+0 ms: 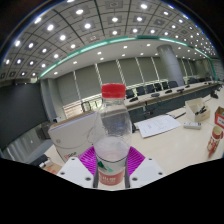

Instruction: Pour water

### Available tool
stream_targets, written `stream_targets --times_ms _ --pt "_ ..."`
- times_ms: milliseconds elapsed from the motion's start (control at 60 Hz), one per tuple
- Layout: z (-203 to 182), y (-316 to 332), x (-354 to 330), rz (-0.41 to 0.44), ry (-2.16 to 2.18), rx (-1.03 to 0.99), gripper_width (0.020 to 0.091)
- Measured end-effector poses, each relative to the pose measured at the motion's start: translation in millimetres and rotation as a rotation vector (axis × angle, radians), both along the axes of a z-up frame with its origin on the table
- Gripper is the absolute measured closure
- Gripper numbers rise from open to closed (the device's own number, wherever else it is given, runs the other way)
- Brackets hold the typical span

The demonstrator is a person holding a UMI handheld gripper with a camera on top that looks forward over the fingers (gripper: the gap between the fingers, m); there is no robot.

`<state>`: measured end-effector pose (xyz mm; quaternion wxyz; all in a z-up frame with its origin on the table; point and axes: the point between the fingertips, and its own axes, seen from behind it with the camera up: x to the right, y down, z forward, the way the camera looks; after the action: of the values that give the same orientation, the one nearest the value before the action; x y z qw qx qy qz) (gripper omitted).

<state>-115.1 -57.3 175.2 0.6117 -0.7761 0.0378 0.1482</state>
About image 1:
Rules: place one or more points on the white printed paper sheets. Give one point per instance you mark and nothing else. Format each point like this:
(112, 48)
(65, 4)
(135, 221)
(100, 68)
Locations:
(156, 126)

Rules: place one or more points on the black power adapter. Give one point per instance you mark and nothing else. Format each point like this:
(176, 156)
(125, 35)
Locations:
(39, 160)

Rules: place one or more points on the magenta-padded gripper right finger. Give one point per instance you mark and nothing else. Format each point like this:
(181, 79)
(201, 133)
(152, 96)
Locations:
(146, 171)

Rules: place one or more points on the small beige open box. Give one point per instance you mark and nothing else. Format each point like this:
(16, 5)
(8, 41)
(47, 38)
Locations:
(193, 106)

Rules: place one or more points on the round ceiling lights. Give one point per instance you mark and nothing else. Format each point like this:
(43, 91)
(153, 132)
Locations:
(79, 11)

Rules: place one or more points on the black desk microphone unit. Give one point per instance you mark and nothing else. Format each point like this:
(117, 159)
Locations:
(214, 94)

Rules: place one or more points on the clear red-capped water bottle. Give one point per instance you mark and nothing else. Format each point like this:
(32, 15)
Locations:
(111, 151)

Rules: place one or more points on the black office chairs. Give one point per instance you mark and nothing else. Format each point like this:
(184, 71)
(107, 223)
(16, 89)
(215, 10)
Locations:
(140, 90)

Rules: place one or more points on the white remote control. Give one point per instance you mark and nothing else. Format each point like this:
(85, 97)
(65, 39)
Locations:
(192, 125)

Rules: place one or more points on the long curved conference desk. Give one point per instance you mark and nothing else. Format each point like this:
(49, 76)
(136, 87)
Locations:
(156, 101)

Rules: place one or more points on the white copy paper carton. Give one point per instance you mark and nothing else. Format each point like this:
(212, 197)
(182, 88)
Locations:
(71, 136)

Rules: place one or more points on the small dark monitor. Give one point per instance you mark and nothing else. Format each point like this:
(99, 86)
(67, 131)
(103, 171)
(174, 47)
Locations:
(45, 130)

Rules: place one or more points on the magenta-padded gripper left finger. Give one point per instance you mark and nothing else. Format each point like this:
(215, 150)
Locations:
(73, 171)

